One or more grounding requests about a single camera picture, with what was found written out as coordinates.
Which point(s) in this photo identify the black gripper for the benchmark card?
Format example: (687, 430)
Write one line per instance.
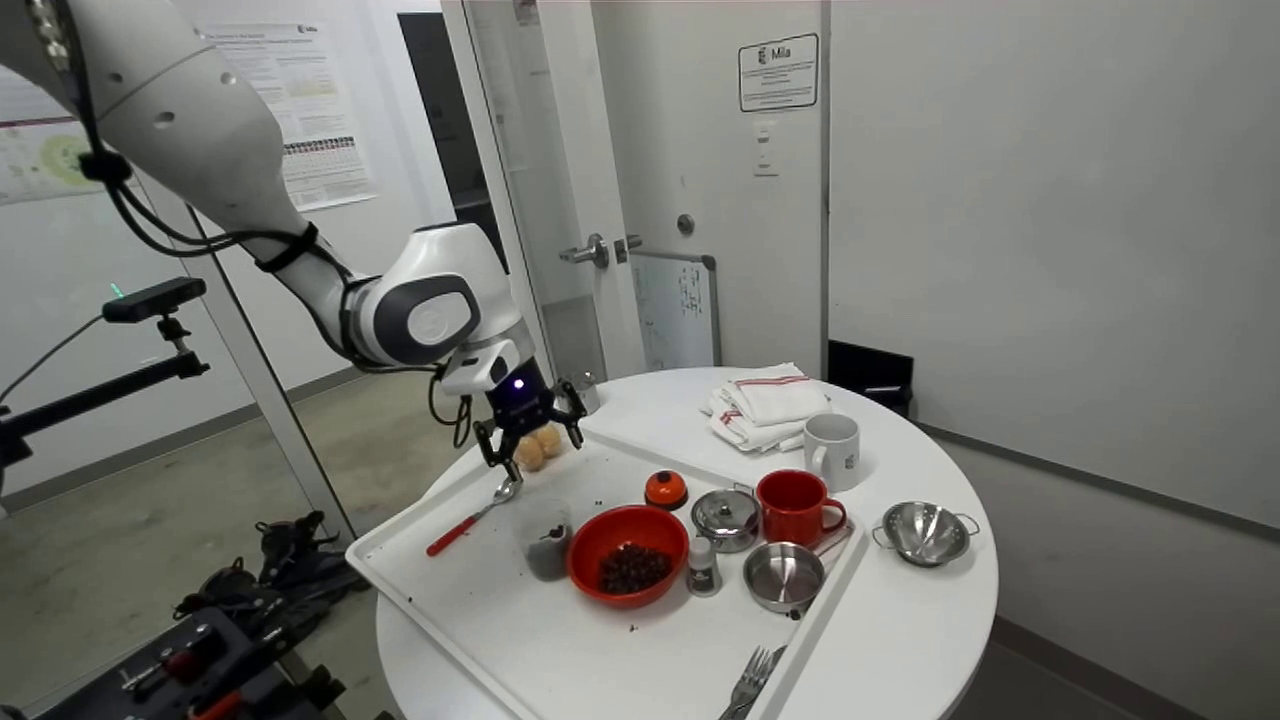
(521, 398)

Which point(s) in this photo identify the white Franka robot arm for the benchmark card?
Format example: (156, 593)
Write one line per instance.
(175, 104)

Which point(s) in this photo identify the red bowl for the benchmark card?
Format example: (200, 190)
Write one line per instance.
(630, 524)

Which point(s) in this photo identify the plain steel bowl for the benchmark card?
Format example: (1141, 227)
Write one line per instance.
(783, 576)

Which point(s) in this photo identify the tan egg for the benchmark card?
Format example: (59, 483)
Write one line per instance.
(548, 448)
(528, 462)

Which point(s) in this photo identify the dark beans pile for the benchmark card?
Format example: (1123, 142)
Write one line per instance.
(635, 571)

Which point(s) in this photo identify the small whiteboard with drawings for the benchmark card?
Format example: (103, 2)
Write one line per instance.
(675, 304)

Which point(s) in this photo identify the small metal cup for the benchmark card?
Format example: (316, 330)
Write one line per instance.
(724, 516)

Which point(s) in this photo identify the white plastic tray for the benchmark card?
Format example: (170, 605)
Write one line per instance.
(534, 640)

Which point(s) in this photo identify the small glass shaker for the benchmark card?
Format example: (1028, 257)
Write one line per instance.
(701, 567)

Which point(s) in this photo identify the white cloth with red stripes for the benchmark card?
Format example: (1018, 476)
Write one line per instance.
(765, 403)

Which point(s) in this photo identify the glass panel door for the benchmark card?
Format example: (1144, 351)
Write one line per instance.
(544, 160)

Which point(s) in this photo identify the red mug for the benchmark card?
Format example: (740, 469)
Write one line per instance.
(793, 507)

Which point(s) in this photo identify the white mug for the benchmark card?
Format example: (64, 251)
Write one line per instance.
(831, 444)

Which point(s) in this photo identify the black box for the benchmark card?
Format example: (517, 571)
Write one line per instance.
(868, 374)

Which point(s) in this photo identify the black tool cart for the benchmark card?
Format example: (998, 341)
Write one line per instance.
(175, 666)

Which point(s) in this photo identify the white light switch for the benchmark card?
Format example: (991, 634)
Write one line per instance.
(765, 148)

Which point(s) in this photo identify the white text wall poster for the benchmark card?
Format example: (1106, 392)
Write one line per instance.
(322, 120)

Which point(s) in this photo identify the black camera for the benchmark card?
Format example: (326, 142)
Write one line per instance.
(153, 299)

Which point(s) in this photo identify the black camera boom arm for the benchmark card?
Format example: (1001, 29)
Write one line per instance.
(104, 385)

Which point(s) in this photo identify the white printed wall sign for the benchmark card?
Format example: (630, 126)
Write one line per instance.
(777, 68)

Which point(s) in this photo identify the colourful wall poster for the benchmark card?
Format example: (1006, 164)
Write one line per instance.
(39, 160)

